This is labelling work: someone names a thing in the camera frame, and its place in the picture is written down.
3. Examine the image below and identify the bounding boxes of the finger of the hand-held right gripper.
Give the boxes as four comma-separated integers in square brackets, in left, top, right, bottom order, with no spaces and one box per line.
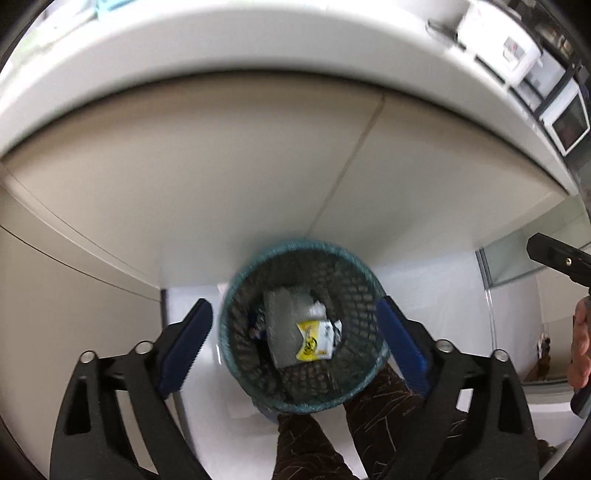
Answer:
[527,233,591,284]

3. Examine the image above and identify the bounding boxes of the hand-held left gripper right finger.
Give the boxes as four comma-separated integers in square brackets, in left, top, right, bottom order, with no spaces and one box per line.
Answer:
[376,295,541,480]

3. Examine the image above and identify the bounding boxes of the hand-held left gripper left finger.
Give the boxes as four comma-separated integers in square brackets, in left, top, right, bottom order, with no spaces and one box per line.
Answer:
[48,298,214,480]

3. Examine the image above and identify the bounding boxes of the dark mesh trash bin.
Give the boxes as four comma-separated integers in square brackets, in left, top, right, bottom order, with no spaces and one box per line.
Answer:
[218,237,392,424]

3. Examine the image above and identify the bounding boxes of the yellow snack wrapper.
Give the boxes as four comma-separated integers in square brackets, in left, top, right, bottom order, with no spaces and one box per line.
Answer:
[295,318,335,361]

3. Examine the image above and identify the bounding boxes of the clear bubble wrap bag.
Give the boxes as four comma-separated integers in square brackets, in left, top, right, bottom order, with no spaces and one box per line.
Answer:
[263,287,329,370]

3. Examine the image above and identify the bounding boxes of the person's right hand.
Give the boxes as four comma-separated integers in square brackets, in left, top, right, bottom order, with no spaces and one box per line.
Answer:
[567,295,591,391]

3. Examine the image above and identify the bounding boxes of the person's right leg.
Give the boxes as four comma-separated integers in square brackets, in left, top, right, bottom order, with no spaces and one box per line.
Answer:
[342,360,468,480]

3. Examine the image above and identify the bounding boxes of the person's leg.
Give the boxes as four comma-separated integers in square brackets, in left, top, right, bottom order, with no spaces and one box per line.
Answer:
[342,360,468,480]
[272,410,358,480]

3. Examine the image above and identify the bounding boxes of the white microwave oven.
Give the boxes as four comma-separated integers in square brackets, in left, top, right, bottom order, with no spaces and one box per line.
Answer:
[538,76,591,156]

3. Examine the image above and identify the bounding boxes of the person's left leg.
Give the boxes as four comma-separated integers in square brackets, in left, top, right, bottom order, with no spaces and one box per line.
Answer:
[272,410,358,480]

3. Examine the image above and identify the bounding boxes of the black countertop oven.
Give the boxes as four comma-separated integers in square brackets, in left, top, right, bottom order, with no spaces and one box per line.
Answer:
[508,0,583,95]

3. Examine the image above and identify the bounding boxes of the white flowered rice cooker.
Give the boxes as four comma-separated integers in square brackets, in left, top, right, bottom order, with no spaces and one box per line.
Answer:
[457,0,544,87]

